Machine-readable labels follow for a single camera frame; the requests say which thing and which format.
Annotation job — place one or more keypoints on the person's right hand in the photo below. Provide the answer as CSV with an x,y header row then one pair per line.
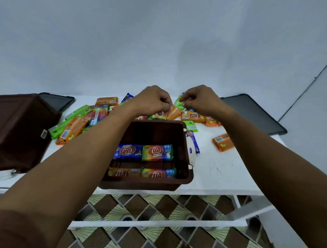
x,y
204,101

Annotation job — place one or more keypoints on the brown sleeve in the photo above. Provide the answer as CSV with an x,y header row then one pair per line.
x,y
18,230

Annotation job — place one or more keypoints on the person's left forearm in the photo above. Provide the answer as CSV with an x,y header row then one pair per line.
x,y
76,158

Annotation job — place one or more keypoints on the blue snack packet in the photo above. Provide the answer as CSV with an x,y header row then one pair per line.
x,y
127,151
192,140

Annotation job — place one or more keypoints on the pile of colourful snacks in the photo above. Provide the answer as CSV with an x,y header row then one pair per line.
x,y
72,129

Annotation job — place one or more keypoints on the person's right forearm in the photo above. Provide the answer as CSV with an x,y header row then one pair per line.
x,y
268,158

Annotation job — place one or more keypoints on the person's left hand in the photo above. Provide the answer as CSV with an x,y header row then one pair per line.
x,y
150,101

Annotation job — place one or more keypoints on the dark grey lid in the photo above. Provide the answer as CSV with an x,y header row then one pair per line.
x,y
253,112
58,101

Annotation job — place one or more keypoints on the multicoloured snack packet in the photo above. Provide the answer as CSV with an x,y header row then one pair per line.
x,y
157,152
124,172
158,173

